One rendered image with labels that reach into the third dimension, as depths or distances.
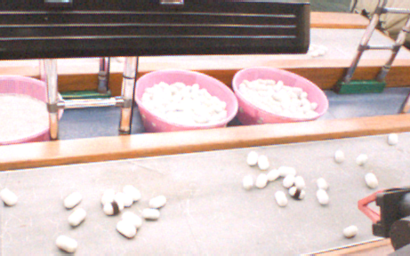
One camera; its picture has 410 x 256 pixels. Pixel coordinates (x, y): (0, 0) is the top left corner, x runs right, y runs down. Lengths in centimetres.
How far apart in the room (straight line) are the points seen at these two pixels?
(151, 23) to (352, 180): 61
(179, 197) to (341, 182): 38
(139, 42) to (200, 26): 9
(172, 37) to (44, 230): 38
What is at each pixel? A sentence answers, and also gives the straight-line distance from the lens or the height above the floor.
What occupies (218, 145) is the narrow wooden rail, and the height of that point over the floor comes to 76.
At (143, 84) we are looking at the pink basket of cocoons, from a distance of 108.
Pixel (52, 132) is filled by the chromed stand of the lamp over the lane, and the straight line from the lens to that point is 84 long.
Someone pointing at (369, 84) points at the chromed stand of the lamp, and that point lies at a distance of 155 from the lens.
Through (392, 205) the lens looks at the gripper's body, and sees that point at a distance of 66.
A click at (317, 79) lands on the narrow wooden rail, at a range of 143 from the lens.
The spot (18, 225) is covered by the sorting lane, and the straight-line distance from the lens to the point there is 73.
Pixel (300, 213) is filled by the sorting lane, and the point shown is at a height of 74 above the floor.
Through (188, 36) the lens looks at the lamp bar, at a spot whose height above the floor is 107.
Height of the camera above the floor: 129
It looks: 41 degrees down
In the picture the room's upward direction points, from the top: 9 degrees clockwise
